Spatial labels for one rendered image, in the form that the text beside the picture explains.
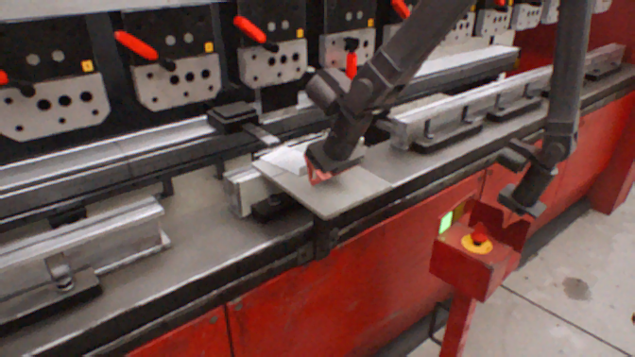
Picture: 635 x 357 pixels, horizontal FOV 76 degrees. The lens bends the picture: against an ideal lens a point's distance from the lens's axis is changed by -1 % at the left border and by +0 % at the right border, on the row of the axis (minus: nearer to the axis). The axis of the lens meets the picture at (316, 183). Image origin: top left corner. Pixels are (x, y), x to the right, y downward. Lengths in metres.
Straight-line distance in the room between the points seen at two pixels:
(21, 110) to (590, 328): 2.11
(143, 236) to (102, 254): 0.08
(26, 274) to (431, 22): 0.77
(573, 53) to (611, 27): 1.79
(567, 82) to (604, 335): 1.41
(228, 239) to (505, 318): 1.45
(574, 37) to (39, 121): 0.97
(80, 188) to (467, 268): 0.94
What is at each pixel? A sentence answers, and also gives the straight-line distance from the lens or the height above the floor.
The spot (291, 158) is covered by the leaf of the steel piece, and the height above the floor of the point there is 1.00.
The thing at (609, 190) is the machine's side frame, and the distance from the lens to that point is 2.97.
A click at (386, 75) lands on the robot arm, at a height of 1.26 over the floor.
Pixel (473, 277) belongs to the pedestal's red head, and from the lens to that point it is 1.09.
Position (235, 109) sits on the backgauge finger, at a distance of 1.16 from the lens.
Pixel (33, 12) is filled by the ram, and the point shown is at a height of 1.35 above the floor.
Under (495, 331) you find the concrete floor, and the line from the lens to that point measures 2.01.
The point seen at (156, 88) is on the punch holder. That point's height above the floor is 1.21.
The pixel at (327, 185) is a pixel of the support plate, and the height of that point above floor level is 1.00.
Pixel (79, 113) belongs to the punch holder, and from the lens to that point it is 0.75.
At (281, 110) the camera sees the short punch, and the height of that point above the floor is 1.10.
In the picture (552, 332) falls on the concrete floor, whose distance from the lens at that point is 2.10.
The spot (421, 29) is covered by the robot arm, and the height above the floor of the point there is 1.32.
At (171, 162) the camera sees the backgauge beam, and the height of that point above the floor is 0.93.
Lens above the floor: 1.43
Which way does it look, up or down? 31 degrees down
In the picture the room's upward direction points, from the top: straight up
